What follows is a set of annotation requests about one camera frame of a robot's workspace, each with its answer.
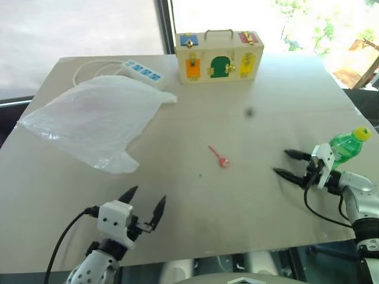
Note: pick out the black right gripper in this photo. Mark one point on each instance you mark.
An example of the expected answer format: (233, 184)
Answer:
(313, 174)

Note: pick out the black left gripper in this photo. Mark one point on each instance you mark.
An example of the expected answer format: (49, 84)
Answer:
(136, 227)

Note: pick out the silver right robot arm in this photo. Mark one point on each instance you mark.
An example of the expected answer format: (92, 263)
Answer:
(359, 185)

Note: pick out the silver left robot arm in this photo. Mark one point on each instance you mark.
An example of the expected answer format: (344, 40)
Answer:
(94, 266)

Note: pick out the green bottle yellow cap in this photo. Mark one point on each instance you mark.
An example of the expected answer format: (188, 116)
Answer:
(345, 146)

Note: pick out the small red key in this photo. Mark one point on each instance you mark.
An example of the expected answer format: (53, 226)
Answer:
(222, 161)

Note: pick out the translucent white plastic bag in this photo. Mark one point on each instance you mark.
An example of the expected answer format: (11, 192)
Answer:
(94, 118)

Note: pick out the wooden crate outside window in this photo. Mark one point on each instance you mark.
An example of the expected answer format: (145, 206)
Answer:
(356, 63)

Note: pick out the white power strip blue sockets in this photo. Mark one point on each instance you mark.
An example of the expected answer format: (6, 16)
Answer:
(145, 73)

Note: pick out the wooden lock box coloured doors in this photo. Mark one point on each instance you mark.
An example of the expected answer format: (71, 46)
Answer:
(219, 59)

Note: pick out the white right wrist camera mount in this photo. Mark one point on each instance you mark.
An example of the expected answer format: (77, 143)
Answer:
(325, 156)

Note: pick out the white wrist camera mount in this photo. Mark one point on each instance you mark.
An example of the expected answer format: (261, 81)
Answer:
(325, 156)
(114, 220)

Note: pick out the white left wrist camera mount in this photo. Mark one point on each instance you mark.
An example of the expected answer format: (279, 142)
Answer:
(114, 220)

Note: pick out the dark window frame post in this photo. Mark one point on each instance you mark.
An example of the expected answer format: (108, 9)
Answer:
(165, 26)

